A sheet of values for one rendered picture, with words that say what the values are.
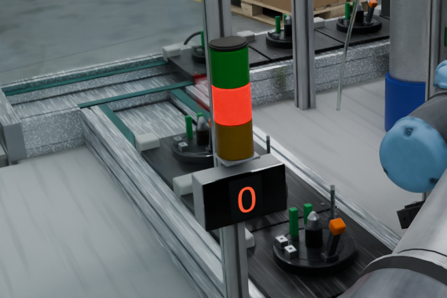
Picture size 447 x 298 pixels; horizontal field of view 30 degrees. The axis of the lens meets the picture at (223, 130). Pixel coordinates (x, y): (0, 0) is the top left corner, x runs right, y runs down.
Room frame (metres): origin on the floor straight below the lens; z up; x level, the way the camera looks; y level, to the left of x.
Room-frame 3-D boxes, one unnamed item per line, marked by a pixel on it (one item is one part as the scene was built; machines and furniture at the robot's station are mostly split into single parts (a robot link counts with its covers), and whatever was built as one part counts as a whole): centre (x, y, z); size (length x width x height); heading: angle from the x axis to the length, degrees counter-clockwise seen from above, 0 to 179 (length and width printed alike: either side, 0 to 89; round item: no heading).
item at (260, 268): (1.21, -0.14, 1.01); 0.24 x 0.24 x 0.13; 22
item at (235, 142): (1.01, -0.01, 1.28); 0.05 x 0.05 x 0.05
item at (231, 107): (1.01, -0.01, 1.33); 0.05 x 0.05 x 0.05
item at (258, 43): (2.41, -0.22, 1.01); 0.24 x 0.24 x 0.13; 22
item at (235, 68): (1.01, -0.01, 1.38); 0.05 x 0.05 x 0.05
